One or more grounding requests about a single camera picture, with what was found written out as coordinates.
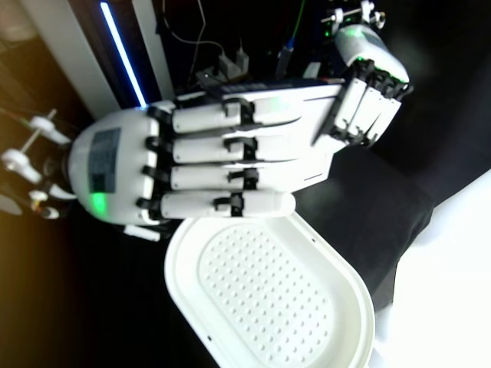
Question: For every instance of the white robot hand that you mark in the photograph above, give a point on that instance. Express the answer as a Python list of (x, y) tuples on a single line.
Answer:
[(364, 50), (115, 165)]

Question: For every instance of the white column with blue light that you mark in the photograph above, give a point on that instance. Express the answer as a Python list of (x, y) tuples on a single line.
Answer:
[(76, 57)]

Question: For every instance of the white plug-in charger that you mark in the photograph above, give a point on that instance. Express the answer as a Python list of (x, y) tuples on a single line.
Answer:
[(241, 57)]

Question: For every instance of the white power strip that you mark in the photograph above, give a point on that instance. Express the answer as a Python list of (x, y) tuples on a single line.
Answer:
[(226, 69)]

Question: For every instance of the black table cloth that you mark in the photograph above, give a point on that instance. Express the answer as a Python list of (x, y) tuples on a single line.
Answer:
[(364, 214)]

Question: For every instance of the white oval studded tray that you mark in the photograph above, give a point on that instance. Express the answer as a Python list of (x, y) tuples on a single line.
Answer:
[(268, 299)]

